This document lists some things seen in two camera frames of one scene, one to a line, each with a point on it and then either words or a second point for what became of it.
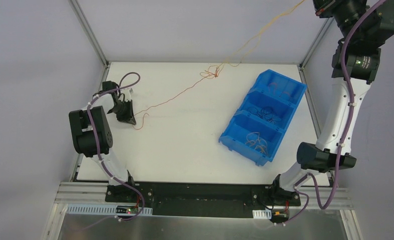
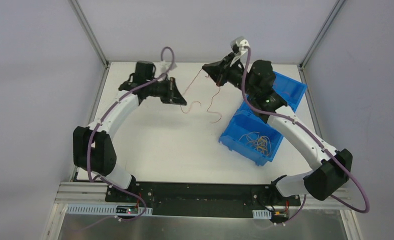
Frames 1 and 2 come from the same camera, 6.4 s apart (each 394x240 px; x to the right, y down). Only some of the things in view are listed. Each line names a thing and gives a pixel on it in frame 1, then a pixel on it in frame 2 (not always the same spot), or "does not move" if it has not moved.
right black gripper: [325, 11] -> [222, 73]
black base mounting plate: [202, 199] does not move
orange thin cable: [204, 77] -> [200, 102]
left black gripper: [122, 108] -> [171, 91]
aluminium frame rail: [91, 193] does not move
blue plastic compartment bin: [255, 133] does not move
